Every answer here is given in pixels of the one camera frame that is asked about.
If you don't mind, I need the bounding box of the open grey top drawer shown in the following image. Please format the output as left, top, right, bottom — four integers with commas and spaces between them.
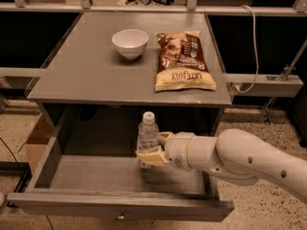
8, 107, 234, 222

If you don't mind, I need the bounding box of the white bowl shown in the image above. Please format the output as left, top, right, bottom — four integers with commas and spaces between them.
112, 29, 149, 59

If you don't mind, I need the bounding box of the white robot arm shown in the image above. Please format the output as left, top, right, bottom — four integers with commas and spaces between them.
136, 129, 307, 203

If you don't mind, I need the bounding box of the grey wooden cabinet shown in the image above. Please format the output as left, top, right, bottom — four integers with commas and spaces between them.
26, 11, 233, 139

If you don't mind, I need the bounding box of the metal frame rail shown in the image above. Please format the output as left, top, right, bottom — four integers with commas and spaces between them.
0, 0, 307, 17

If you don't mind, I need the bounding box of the cardboard box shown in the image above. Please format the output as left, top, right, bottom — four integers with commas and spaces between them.
20, 114, 53, 173

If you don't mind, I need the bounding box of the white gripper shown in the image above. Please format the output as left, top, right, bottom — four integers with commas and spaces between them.
136, 131, 194, 171

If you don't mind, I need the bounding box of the white cable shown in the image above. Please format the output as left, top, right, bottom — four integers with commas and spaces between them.
232, 4, 260, 95

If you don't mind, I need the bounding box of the metal drawer knob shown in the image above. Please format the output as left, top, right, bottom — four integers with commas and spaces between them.
116, 210, 127, 221

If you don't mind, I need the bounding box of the clear plastic water bottle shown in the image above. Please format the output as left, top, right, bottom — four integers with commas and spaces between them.
136, 111, 159, 155

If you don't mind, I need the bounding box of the black floor cable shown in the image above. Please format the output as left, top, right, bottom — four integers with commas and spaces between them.
0, 137, 23, 177

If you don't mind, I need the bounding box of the brown yellow chip bag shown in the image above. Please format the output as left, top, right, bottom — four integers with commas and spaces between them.
154, 31, 217, 92

